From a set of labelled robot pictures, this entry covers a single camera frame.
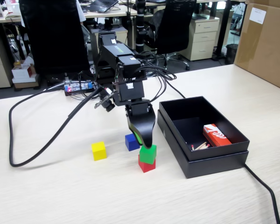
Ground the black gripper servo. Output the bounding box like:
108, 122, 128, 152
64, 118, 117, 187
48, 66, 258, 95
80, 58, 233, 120
125, 99, 156, 150

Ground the green wooden cube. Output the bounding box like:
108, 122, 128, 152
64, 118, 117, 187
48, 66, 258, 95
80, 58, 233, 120
139, 144, 157, 165

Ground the blue wooden cube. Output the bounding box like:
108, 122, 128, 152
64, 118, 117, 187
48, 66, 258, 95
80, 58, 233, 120
125, 133, 140, 152

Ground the red wooden cube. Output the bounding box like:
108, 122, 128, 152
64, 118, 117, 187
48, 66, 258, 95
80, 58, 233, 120
138, 154, 156, 173

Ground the yellow wooden cube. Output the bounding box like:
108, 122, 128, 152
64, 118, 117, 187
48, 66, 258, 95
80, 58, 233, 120
91, 141, 107, 161

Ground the blue controller circuit board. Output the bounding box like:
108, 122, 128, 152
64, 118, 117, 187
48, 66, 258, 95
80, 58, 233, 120
64, 81, 95, 93

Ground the orange white matchbox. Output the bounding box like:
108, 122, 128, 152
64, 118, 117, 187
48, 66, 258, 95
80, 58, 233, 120
202, 123, 232, 147

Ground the open black cardboard box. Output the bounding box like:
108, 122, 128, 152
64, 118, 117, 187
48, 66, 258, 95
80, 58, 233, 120
158, 95, 251, 161

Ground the black pole with white rings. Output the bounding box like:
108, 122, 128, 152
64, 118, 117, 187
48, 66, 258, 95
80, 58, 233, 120
134, 0, 147, 54

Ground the black office chair chrome base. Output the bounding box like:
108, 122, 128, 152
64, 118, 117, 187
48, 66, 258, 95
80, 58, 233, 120
146, 0, 198, 75

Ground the flat brown carton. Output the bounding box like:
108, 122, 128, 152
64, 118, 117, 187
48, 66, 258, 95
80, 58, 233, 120
13, 80, 42, 90

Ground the black trash bin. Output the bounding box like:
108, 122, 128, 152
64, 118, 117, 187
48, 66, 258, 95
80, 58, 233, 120
225, 43, 238, 65

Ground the large black mesh office chair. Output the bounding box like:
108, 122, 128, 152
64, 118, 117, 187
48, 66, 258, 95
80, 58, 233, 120
18, 0, 91, 81

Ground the black laptop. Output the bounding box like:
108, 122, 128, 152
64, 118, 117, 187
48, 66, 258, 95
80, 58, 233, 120
88, 0, 119, 13

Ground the white carton box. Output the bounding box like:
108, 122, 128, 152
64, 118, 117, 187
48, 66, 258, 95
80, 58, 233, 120
11, 63, 37, 80

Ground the black desk leg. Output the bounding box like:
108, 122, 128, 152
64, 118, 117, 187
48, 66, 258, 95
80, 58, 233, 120
216, 0, 233, 62

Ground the large brown cardboard box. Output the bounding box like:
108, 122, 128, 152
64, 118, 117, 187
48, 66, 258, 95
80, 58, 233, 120
233, 0, 280, 93

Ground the small black gripper camera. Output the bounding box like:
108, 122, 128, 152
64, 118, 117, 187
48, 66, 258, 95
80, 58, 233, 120
94, 87, 116, 112

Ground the thin black wire bundle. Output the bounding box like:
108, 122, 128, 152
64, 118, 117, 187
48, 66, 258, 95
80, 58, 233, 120
140, 52, 178, 103

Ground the cream drawer pedestal cabinet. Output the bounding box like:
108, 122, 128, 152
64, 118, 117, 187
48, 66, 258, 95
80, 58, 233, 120
183, 17, 220, 62

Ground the thick black camera cable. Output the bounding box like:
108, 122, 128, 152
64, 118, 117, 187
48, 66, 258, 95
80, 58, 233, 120
8, 85, 105, 168

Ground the black power cable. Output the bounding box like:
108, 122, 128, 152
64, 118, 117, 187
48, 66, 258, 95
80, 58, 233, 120
165, 79, 280, 224

